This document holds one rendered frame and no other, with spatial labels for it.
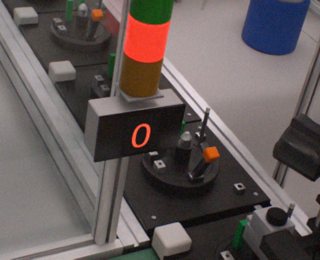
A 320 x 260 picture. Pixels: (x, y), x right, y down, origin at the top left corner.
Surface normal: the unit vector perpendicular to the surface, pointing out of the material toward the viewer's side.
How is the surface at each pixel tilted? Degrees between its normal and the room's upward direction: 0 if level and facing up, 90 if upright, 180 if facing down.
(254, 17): 90
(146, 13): 90
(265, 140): 0
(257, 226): 90
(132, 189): 0
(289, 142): 57
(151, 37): 90
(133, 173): 0
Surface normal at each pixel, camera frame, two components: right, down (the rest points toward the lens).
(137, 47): -0.41, 0.48
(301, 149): -0.48, -0.14
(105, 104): 0.15, -0.80
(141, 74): -0.04, 0.58
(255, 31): -0.70, 0.32
